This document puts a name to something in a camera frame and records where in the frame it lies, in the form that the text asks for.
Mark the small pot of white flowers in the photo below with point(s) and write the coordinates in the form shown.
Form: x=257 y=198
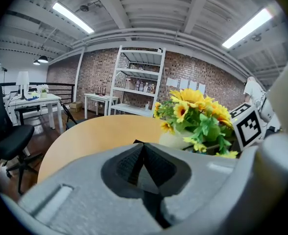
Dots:
x=43 y=92

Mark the white paper sheet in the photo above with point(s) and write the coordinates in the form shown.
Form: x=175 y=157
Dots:
x=202 y=88
x=184 y=84
x=172 y=82
x=193 y=85

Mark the small white table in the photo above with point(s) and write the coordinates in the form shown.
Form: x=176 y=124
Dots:
x=101 y=98

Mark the white rectangular desk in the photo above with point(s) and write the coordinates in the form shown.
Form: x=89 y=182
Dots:
x=36 y=101

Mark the clear pump bottle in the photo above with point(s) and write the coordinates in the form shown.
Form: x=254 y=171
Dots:
x=147 y=106

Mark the black router with antennas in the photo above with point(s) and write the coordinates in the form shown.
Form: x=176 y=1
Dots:
x=100 y=93

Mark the black mesh office chair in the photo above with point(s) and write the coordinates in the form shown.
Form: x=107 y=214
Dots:
x=9 y=138

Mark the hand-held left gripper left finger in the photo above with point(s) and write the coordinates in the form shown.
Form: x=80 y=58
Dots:
x=90 y=199

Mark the thin black stand lamp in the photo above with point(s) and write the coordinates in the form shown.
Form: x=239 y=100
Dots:
x=4 y=69

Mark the blue cloth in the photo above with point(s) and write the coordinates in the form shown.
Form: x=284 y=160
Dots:
x=32 y=98

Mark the row of drink bottles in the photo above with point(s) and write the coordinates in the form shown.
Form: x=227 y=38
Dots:
x=144 y=87

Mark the white table lamp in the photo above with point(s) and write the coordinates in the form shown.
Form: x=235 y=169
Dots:
x=23 y=78

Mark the black folding chair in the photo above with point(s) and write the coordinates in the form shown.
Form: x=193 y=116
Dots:
x=70 y=119

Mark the yellow sunflower bouquet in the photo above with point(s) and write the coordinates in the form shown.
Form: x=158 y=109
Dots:
x=190 y=111

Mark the long ceiling light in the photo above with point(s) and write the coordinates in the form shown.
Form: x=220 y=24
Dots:
x=73 y=17
x=248 y=28

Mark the white metal shelf rack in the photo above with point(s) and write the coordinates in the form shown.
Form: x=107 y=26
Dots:
x=139 y=72

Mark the black metal railing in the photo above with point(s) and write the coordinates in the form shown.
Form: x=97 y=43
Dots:
x=60 y=89

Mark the cardboard box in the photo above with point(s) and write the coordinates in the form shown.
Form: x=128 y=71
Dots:
x=76 y=106

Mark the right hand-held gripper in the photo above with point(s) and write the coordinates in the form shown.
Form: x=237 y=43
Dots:
x=247 y=128

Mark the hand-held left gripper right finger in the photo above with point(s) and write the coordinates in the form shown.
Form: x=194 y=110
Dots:
x=202 y=182

